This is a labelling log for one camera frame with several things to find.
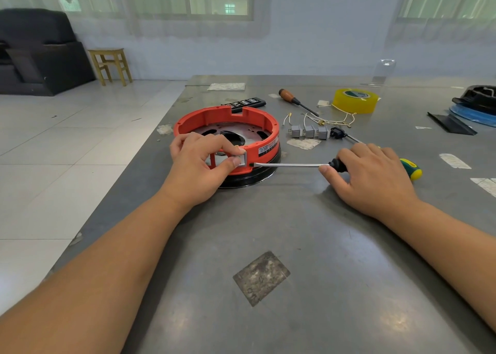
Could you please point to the person's right forearm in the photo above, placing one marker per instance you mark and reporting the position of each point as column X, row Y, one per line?
column 457, row 257

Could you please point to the person's right hand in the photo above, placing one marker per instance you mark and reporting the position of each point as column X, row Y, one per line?
column 380, row 183

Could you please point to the black round appliance part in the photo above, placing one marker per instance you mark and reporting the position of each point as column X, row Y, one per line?
column 479, row 100

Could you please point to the small black plug connector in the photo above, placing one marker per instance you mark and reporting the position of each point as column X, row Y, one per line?
column 337, row 132

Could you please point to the wide white tape strips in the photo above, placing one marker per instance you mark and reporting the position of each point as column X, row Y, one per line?
column 484, row 187

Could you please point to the black remote control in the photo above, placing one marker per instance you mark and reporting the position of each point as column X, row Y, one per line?
column 249, row 102

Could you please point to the narrow white tape strip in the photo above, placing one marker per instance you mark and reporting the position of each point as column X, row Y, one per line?
column 455, row 161

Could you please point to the person's left forearm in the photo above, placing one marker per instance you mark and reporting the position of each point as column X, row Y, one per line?
column 85, row 288

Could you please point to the yellow tape roll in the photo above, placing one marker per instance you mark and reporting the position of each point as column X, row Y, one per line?
column 343, row 107

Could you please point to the small grey rocker switch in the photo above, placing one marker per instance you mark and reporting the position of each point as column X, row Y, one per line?
column 322, row 133
column 309, row 132
column 295, row 131

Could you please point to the black armchair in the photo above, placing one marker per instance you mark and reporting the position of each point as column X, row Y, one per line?
column 43, row 51

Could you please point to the crumpled white tape piece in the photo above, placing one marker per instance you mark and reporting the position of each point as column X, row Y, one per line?
column 304, row 144

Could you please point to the person's left hand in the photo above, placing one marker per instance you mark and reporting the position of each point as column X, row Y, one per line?
column 194, row 179

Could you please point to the red round appliance base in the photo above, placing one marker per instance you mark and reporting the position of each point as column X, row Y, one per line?
column 190, row 119

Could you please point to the white paper sheet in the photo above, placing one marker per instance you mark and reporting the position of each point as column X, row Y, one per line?
column 225, row 86

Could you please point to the small wooden stool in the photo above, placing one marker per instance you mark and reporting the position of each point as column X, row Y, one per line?
column 108, row 53

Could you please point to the black flat plate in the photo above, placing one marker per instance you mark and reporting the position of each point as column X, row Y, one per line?
column 451, row 123

